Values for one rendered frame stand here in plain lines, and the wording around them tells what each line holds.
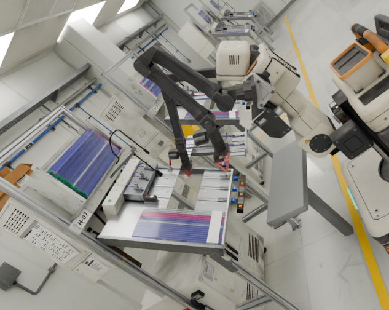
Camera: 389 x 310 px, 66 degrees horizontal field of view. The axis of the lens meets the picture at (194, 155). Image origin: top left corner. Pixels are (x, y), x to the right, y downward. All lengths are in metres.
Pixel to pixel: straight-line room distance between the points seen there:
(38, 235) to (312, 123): 1.64
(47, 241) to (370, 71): 1.90
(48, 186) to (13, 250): 1.50
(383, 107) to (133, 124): 2.25
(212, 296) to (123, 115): 1.84
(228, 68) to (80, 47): 4.00
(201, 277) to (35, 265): 1.83
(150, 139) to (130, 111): 0.35
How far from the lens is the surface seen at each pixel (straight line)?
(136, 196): 1.97
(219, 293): 1.99
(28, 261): 3.30
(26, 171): 2.27
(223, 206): 1.87
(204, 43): 6.28
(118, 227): 1.87
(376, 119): 1.41
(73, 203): 1.89
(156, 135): 3.03
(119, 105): 3.01
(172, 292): 2.01
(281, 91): 1.48
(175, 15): 9.51
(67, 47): 5.32
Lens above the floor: 1.52
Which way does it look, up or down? 15 degrees down
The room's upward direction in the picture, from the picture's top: 51 degrees counter-clockwise
